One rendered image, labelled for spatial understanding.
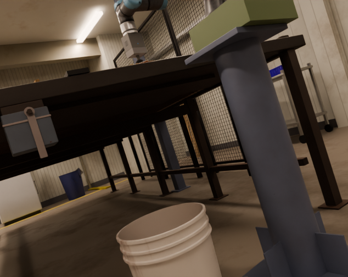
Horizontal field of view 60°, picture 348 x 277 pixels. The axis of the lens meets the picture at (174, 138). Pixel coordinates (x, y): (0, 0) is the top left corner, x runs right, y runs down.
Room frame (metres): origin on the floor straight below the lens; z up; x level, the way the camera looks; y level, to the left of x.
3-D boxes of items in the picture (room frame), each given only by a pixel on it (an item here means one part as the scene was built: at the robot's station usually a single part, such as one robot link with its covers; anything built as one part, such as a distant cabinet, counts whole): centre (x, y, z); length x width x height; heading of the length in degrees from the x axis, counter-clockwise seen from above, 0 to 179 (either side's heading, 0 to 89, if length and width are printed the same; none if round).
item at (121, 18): (1.50, 0.04, 1.26); 0.09 x 0.08 x 0.11; 28
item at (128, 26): (1.50, 0.04, 1.18); 0.08 x 0.08 x 0.05
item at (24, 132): (0.97, 0.43, 0.77); 0.14 x 0.11 x 0.18; 119
